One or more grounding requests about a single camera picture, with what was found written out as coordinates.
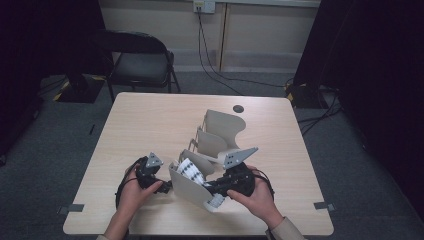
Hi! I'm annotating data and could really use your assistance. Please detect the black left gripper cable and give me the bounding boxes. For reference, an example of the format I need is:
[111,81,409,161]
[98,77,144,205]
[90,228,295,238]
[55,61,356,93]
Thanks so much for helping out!
[114,157,148,214]

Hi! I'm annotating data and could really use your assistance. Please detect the black stand base with striped tape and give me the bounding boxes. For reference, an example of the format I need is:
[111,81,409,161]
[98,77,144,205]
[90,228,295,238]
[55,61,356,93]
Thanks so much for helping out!
[52,73,106,104]

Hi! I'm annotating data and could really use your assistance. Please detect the white expandable divider rack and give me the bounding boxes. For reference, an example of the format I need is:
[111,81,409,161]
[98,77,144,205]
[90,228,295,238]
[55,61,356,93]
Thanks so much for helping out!
[167,109,247,213]

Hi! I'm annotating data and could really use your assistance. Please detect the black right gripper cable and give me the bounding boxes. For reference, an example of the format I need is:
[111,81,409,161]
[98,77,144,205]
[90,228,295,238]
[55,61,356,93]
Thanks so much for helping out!
[249,168,276,202]

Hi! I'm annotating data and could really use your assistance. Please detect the black folding chair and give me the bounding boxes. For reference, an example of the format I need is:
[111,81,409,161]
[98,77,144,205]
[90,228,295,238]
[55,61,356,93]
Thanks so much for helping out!
[95,29,182,103]

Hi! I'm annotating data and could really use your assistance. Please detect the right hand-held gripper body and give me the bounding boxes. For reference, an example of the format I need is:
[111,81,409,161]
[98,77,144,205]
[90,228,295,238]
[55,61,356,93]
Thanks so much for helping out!
[219,146,260,198]

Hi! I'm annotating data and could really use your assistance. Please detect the grey tape strip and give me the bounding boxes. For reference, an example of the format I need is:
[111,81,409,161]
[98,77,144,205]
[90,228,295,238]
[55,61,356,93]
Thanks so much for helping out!
[56,203,85,215]
[313,201,336,212]

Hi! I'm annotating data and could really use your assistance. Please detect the black power cable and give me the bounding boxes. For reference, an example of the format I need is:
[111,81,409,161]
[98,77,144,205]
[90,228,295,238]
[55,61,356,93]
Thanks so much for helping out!
[197,8,288,96]

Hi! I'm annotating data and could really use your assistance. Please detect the white cloth with black pattern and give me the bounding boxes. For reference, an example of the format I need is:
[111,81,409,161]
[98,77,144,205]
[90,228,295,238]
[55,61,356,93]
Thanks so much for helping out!
[175,158,226,210]

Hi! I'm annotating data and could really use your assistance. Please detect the person's right hand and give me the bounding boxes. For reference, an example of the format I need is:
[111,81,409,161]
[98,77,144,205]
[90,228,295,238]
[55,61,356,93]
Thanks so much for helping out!
[227,164,285,230]

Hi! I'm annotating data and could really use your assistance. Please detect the black floor cables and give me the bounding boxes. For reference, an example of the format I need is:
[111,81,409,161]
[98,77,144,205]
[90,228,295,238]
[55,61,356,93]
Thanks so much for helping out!
[296,85,344,136]

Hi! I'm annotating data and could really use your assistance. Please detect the white wall socket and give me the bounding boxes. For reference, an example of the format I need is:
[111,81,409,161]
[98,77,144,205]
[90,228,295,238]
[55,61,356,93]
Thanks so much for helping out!
[193,0,216,15]

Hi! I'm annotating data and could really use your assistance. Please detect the person's left hand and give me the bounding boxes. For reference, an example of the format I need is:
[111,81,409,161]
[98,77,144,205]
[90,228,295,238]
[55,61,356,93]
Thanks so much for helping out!
[116,165,164,218]

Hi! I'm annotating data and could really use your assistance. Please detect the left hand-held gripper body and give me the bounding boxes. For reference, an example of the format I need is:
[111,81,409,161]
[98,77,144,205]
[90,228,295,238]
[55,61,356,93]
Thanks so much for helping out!
[134,152,165,192]

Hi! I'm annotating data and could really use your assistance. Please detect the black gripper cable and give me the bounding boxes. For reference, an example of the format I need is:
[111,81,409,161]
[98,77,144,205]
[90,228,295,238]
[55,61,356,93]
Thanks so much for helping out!
[249,168,276,202]
[114,157,148,214]

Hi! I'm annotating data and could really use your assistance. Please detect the dark curtain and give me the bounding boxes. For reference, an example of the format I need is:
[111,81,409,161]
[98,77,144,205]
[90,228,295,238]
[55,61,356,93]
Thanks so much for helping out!
[293,0,424,214]

